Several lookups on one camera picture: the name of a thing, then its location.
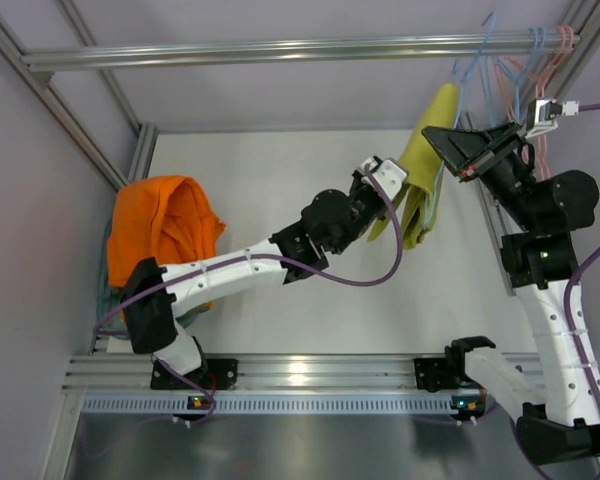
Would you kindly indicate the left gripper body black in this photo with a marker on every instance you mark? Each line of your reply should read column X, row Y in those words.
column 368, row 195

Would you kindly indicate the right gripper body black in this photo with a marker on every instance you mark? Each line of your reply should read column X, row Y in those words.
column 485, row 154

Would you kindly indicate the yellow-green trousers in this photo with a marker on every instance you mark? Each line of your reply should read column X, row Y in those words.
column 420, row 195

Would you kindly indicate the light blue wire hanger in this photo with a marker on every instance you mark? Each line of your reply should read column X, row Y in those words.
column 464, row 79

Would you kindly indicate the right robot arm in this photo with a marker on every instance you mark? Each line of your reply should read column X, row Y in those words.
column 560, row 421

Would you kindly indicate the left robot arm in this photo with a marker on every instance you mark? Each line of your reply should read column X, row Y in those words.
column 156, row 295

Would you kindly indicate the pink spare hangers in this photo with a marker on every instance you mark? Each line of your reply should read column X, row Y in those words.
column 545, row 75

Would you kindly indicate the orange garment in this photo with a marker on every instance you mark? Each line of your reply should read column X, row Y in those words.
column 167, row 218

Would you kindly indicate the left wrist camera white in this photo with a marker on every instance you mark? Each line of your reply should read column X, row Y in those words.
column 383, row 175

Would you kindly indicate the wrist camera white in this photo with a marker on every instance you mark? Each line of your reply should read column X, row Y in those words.
column 383, row 175
column 543, row 114

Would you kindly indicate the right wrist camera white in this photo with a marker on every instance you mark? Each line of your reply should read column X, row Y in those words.
column 543, row 114

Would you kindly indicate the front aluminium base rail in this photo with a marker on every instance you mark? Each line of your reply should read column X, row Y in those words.
column 275, row 373

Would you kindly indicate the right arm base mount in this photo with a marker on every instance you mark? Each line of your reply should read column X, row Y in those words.
column 436, row 373

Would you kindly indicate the slotted grey cable duct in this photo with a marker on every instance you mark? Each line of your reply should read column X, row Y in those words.
column 463, row 405

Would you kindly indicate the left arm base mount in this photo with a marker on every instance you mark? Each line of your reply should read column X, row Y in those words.
column 220, row 374

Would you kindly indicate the top aluminium hanging rail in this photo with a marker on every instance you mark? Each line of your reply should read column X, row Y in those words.
column 530, row 41

